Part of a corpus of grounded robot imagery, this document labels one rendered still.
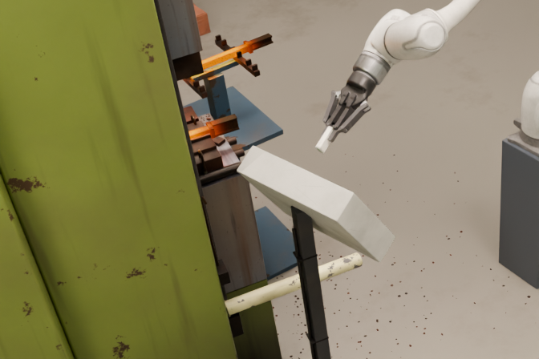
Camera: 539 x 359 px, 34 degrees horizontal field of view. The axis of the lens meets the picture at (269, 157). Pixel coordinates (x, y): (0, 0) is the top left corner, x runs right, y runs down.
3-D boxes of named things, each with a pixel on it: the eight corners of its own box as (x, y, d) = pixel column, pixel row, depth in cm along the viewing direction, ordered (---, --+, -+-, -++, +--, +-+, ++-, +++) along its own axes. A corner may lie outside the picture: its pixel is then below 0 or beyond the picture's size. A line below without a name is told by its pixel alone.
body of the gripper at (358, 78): (382, 89, 238) (364, 117, 237) (358, 80, 244) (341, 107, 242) (372, 74, 233) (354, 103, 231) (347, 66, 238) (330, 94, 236)
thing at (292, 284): (357, 260, 273) (355, 247, 269) (364, 270, 268) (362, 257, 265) (224, 308, 263) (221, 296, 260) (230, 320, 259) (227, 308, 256)
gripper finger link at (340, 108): (350, 91, 236) (346, 90, 237) (327, 125, 234) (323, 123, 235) (355, 98, 239) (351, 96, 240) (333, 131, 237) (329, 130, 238)
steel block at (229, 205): (230, 213, 318) (209, 112, 292) (267, 278, 289) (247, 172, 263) (81, 265, 307) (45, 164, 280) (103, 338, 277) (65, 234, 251)
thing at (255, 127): (233, 90, 352) (233, 86, 350) (283, 134, 322) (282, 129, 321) (166, 118, 342) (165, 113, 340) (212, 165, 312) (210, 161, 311)
